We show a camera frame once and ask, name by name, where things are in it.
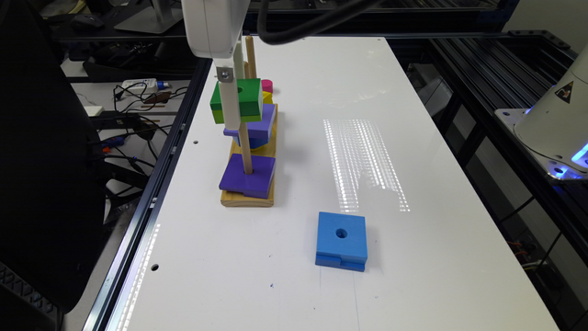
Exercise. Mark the yellow block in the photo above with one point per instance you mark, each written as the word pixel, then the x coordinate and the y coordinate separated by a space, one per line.
pixel 267 98

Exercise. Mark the wooden peg board base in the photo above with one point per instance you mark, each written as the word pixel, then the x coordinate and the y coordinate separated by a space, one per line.
pixel 236 199

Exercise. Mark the monitor stand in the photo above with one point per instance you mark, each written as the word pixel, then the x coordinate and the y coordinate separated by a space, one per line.
pixel 156 19

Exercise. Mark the green square block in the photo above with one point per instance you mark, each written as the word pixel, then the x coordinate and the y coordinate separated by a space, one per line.
pixel 250 95

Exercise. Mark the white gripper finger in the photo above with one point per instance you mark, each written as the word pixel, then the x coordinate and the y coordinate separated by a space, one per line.
pixel 239 70
pixel 229 113

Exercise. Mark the black office chair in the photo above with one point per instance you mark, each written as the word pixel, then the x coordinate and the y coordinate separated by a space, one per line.
pixel 52 204

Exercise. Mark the dark purple square block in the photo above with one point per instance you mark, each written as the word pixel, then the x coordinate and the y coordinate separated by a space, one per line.
pixel 255 185

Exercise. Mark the front wooden peg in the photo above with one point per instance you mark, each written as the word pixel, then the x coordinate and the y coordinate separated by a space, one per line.
pixel 245 147

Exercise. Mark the blue round block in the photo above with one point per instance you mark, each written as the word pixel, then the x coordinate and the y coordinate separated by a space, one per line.
pixel 254 142

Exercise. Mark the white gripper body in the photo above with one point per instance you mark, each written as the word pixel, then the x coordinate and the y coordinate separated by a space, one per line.
pixel 213 26

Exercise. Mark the white power strip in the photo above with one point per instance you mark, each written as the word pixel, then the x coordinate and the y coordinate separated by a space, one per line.
pixel 144 85

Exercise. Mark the blue square block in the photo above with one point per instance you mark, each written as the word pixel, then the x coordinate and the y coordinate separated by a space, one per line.
pixel 341 241

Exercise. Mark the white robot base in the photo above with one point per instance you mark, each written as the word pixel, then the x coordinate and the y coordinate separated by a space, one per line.
pixel 554 130

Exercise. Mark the light purple square block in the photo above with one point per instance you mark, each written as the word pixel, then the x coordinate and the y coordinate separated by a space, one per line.
pixel 262 129

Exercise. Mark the pink cylinder block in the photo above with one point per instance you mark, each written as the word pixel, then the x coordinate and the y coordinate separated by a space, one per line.
pixel 267 85

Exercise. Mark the wooden peg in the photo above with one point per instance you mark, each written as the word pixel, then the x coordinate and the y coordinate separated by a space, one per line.
pixel 245 147
pixel 251 60

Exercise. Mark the rear wooden peg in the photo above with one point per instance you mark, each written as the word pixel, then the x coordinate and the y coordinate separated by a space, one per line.
pixel 251 60

